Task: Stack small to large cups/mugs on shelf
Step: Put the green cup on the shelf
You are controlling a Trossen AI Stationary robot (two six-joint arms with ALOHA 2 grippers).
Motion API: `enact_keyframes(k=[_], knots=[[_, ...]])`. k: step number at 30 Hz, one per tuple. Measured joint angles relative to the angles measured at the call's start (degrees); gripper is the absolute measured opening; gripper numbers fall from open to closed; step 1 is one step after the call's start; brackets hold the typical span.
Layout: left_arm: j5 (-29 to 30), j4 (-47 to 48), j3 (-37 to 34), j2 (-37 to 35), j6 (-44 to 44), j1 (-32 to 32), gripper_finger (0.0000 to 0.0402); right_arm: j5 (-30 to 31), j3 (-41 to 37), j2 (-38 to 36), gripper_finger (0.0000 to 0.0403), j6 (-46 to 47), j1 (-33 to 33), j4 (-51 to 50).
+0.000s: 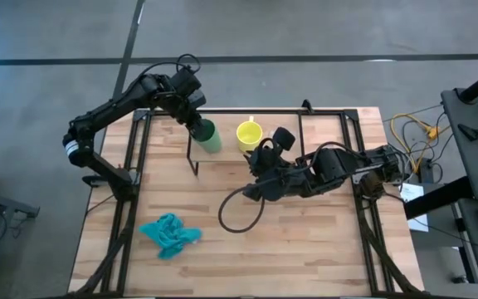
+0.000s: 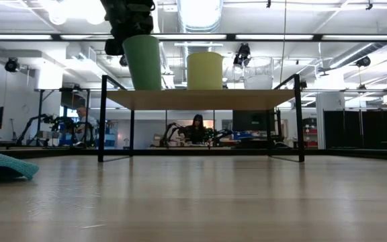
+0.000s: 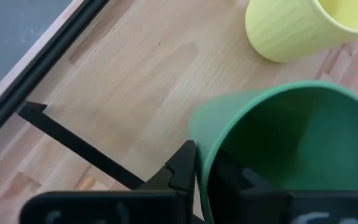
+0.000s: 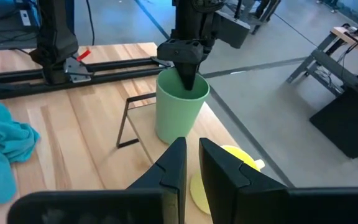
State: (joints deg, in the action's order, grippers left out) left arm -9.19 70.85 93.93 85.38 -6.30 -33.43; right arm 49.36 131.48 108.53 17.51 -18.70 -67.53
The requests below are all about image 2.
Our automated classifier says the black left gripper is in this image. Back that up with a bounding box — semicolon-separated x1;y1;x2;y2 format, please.
99;0;156;56

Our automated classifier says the green cup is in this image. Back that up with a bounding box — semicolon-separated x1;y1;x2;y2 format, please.
122;34;163;91

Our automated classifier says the yellow mug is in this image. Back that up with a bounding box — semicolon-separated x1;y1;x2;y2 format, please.
186;51;224;91

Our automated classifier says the clear plastic cup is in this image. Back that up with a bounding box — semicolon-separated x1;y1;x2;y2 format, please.
242;56;275;90

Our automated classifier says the wooden shelf with black legs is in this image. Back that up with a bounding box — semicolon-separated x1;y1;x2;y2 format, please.
97;74;306;163

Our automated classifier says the person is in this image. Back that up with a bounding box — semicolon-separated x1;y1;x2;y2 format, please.
187;114;208;145
75;106;98;146

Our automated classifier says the black room partition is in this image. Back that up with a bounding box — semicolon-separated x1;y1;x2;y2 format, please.
323;109;387;151

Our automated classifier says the black metal table frame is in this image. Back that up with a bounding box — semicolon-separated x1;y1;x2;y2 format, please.
0;32;387;161

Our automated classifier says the black ceiling camera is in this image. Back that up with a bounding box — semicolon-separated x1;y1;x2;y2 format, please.
4;57;21;73
355;55;372;69
232;43;252;67

